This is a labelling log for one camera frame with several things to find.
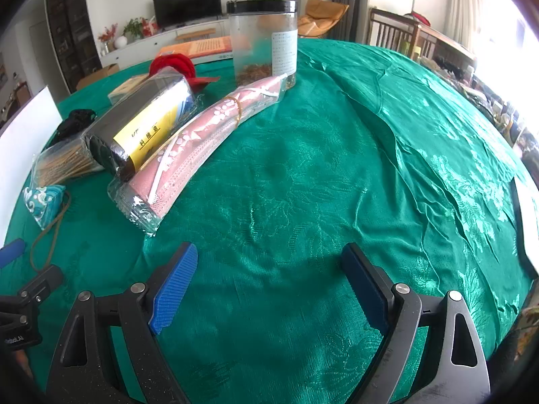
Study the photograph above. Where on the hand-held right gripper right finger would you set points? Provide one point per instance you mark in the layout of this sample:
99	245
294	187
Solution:
362	286

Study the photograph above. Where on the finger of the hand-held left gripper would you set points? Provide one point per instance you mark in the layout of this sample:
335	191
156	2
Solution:
10	253
42	283

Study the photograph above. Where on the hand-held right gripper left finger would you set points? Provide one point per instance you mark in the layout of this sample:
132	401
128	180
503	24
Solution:
177	290

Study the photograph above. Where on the white box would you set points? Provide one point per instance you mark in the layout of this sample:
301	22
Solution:
25	134

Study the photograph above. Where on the black roll with yellow label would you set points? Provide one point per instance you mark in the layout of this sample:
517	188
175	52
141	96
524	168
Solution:
122	126

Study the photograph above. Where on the bag of wooden sticks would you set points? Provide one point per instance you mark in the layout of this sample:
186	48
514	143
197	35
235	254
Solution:
59	164

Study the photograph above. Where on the pink face mask pack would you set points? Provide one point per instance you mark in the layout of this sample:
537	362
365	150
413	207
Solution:
189	147

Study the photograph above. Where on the black fabric item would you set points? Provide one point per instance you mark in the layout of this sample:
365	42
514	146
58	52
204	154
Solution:
75	120

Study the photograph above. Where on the black framed white board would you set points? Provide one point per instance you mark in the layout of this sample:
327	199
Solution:
526	214

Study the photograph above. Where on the cardboard box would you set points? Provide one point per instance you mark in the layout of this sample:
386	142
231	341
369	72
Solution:
99	75

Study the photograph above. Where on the tan flat box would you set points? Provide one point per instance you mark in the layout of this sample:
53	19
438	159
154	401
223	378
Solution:
126	86

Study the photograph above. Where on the red fabric item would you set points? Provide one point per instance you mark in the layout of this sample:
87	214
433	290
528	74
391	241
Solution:
172	64

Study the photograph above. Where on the pile of cluttered items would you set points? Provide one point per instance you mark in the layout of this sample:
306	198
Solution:
484	92

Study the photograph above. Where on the dark display cabinet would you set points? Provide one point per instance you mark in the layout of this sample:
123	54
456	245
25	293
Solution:
71	29

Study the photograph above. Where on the red flowers in vase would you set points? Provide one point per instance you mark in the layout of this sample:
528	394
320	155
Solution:
107	35

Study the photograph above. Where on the white round vase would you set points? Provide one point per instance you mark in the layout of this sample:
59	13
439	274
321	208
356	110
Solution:
121	42

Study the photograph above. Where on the white television cabinet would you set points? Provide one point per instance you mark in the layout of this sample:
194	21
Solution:
139	48

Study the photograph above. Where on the orange printed board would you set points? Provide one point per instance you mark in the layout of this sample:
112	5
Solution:
202	46

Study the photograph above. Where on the green plant with red decoration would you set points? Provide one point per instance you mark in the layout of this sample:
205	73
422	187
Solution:
134	27

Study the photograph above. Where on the wooden slatted table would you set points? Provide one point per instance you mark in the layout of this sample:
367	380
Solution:
396	29

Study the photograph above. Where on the clear plastic jar black lid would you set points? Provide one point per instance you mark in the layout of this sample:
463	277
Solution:
252	42

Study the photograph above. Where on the red cloth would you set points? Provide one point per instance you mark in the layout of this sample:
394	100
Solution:
420	18

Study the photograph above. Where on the orange rocking chair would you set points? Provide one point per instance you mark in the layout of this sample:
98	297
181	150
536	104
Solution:
322	14

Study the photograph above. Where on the black television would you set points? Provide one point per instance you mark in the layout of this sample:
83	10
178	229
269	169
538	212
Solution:
187	6

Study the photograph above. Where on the grey curtain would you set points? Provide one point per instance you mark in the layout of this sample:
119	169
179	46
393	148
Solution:
347	0

